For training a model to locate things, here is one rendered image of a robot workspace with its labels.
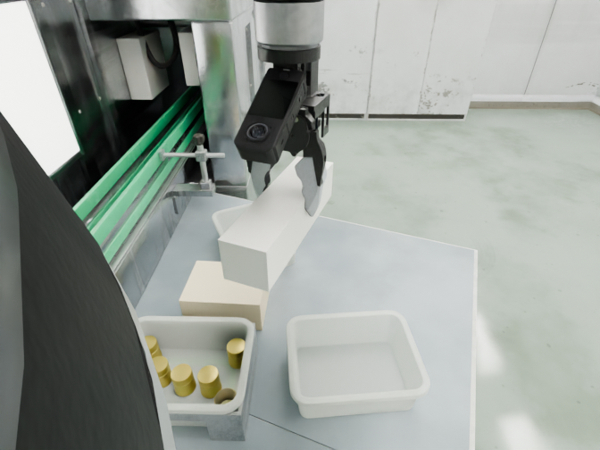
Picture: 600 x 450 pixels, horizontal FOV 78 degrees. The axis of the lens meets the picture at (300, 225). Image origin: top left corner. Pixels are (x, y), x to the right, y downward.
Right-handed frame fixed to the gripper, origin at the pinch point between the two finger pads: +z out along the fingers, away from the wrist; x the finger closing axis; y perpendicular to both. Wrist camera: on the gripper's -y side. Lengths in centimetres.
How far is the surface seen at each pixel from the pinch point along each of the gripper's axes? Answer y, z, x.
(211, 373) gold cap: -11.6, 27.7, 8.8
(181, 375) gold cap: -13.7, 27.7, 13.1
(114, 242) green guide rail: 1.5, 18.4, 38.4
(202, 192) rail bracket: 32, 23, 39
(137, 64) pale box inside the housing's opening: 55, -2, 74
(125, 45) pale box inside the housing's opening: 55, -7, 76
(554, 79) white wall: 458, 76, -120
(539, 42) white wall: 447, 39, -92
